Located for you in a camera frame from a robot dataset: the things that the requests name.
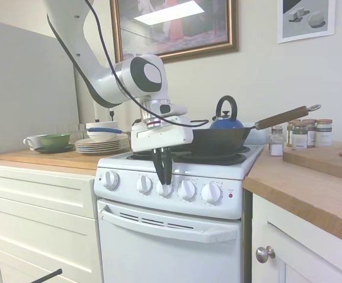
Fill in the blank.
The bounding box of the green bowl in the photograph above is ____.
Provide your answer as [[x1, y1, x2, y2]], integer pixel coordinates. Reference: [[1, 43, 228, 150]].
[[39, 133, 71, 148]]

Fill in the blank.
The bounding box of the round metal cabinet knob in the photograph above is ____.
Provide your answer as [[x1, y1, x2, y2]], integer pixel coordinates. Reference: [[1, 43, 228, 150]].
[[255, 245, 277, 264]]

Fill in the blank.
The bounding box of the white burner knob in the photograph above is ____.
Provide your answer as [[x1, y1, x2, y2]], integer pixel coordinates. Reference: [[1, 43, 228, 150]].
[[200, 182, 222, 204], [156, 181, 174, 198], [136, 175, 154, 195], [177, 179, 198, 202]]

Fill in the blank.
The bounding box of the thick wooden cutting board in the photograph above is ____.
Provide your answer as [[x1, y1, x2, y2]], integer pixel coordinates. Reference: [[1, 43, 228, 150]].
[[282, 146, 342, 183]]

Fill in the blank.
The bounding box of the white oven door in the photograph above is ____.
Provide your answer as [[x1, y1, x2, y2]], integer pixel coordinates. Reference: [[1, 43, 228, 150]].
[[96, 198, 243, 283]]

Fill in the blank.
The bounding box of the white plate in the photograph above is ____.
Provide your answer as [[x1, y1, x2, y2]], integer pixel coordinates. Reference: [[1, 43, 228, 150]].
[[75, 147, 130, 155], [75, 137, 130, 145], [74, 144, 130, 152], [74, 141, 130, 149]]

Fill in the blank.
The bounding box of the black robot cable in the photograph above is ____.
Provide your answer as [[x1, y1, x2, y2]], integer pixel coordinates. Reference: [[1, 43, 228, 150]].
[[84, 0, 210, 128]]

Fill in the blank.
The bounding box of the grey white art poster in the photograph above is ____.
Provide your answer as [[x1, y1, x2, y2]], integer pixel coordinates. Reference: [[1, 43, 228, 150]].
[[277, 0, 336, 44]]

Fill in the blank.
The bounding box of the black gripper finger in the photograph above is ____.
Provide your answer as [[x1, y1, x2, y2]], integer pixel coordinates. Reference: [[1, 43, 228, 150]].
[[152, 148, 166, 186], [162, 146, 173, 186]]

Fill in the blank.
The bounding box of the white cabinet with knob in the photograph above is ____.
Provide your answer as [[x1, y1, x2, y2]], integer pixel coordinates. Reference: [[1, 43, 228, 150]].
[[249, 193, 342, 283]]

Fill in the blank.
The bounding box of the white bowl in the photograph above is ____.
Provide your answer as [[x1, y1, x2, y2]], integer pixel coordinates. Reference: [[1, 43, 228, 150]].
[[87, 129, 127, 142], [85, 120, 119, 132]]

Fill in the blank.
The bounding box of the blue kettle black handle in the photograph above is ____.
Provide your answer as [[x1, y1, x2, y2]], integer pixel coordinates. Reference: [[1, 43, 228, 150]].
[[209, 94, 245, 130]]

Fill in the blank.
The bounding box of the white drawer cabinet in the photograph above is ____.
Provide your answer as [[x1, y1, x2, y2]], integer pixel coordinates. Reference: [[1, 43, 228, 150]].
[[0, 163, 104, 283]]

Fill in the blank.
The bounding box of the white electric stove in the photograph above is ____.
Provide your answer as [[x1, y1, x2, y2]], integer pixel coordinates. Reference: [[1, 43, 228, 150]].
[[93, 122, 268, 283]]

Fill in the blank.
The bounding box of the glass salt shaker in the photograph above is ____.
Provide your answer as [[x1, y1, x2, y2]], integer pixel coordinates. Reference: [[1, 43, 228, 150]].
[[268, 126, 284, 156]]

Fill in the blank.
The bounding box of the white oven temperature knob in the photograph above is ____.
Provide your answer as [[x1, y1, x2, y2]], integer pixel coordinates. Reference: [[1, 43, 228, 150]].
[[103, 170, 121, 190]]

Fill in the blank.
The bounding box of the black wok wooden handle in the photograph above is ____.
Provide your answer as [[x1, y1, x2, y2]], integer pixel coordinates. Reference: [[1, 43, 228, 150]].
[[188, 104, 322, 159]]

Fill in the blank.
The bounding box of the white cup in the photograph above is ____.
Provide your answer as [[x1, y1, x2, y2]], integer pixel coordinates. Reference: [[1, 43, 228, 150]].
[[22, 134, 47, 152]]

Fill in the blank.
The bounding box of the thin wooden board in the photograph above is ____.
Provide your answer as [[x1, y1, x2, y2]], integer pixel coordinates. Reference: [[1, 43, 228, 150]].
[[0, 147, 130, 171]]

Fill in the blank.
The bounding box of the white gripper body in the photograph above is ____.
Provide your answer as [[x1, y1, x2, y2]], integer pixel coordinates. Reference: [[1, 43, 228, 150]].
[[130, 116, 194, 153]]

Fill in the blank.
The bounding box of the gold framed painting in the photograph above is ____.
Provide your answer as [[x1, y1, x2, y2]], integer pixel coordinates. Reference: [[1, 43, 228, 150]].
[[109, 0, 239, 64]]

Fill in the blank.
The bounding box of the blue handled utensil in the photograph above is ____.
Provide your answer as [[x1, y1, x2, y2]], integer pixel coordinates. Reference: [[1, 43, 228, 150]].
[[82, 126, 124, 135]]

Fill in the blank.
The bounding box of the white label spice jar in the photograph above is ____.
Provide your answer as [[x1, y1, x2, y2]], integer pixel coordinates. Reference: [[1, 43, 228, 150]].
[[315, 119, 333, 147]]

